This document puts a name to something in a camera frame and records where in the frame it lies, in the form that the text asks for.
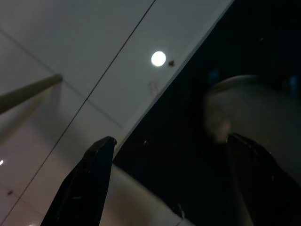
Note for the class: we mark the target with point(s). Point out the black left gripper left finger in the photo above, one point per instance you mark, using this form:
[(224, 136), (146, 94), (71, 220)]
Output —
[(87, 186)]

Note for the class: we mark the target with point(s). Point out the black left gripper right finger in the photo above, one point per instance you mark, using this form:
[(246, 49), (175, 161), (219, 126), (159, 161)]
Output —
[(261, 183)]

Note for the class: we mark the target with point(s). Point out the small brown trash scrap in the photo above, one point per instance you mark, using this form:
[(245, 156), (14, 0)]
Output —
[(10, 193), (171, 62)]

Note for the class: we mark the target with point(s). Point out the grey robot leg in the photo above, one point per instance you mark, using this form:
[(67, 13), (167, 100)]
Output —
[(258, 110)]

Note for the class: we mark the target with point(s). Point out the black floor mat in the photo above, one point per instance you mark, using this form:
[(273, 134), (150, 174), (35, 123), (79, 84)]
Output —
[(185, 108)]

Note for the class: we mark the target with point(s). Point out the beige wooden stick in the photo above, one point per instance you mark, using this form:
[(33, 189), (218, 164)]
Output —
[(28, 91)]

